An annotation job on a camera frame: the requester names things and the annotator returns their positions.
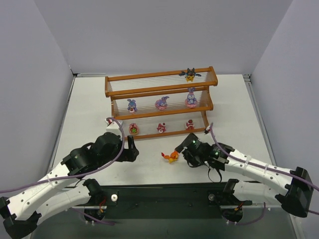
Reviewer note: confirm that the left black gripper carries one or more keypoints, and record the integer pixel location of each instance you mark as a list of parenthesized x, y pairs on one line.
[(130, 152)]

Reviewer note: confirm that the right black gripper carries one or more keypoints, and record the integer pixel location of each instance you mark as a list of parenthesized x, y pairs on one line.
[(187, 154)]

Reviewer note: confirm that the pink bear holding strawberry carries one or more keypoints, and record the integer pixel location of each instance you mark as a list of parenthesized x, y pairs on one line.
[(133, 129)]

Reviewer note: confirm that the orange fish toy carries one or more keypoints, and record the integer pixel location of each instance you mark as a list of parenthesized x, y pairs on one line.
[(173, 157)]

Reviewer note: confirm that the pink bear strawberry cake toy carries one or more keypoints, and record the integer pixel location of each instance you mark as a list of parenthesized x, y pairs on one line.
[(189, 125)]

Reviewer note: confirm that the pink bear cupcake toy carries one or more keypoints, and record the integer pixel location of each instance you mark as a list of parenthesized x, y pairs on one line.
[(161, 128)]

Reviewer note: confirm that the purple bunny holding strawberry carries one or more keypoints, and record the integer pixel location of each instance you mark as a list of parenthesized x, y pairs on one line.
[(132, 106)]

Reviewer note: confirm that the purple bunny donut toy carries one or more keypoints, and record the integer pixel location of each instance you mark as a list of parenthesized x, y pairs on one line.
[(161, 104)]

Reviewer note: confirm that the black winged bird toy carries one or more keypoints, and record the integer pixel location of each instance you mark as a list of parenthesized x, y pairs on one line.
[(190, 74)]

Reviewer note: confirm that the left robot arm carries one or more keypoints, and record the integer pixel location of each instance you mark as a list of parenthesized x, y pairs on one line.
[(23, 212)]

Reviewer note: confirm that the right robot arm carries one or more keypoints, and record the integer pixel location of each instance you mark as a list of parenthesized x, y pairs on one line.
[(291, 189)]

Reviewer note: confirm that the wooden three-tier shelf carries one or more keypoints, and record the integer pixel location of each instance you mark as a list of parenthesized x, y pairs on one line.
[(147, 88)]

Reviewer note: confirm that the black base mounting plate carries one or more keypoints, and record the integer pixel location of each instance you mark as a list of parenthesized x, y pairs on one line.
[(163, 201)]

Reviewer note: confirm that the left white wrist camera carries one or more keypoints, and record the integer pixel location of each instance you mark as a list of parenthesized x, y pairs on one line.
[(113, 127)]

